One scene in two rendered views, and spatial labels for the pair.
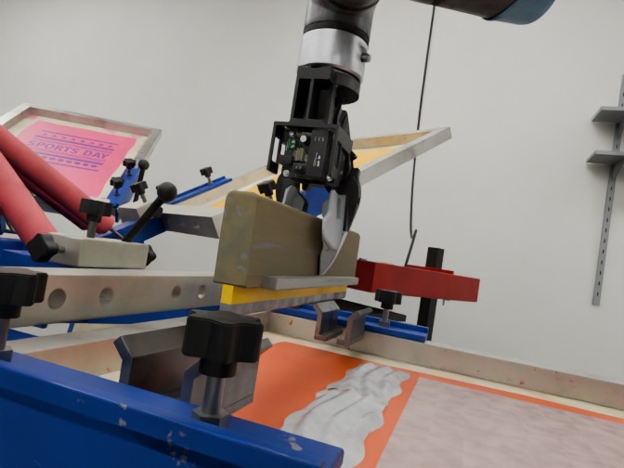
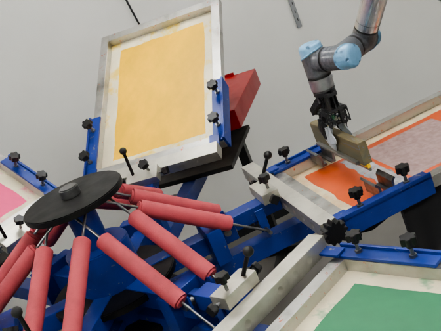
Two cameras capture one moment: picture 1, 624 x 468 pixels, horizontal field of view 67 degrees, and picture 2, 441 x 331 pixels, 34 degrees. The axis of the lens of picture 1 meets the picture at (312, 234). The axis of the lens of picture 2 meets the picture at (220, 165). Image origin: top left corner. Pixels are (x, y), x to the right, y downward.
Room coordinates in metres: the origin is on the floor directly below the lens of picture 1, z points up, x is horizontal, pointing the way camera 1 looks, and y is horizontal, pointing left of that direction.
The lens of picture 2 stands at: (-1.18, 1.41, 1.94)
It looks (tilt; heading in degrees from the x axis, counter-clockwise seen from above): 19 degrees down; 330
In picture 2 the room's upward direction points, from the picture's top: 22 degrees counter-clockwise
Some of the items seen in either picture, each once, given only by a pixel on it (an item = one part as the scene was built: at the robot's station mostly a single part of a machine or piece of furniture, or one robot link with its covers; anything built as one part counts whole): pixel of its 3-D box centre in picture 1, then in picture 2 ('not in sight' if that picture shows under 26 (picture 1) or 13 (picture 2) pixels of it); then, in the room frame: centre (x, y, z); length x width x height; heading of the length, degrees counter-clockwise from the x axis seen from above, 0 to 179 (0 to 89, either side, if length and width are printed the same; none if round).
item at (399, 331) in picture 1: (335, 331); (309, 159); (0.81, -0.07, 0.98); 0.30 x 0.05 x 0.07; 71
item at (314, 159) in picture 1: (318, 133); (331, 107); (0.51, 0.01, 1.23); 0.09 x 0.08 x 0.12; 161
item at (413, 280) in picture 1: (380, 275); (204, 109); (1.74, -0.28, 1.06); 0.61 x 0.46 x 0.12; 131
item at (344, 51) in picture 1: (333, 65); (322, 83); (0.51, 0.00, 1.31); 0.08 x 0.08 x 0.05
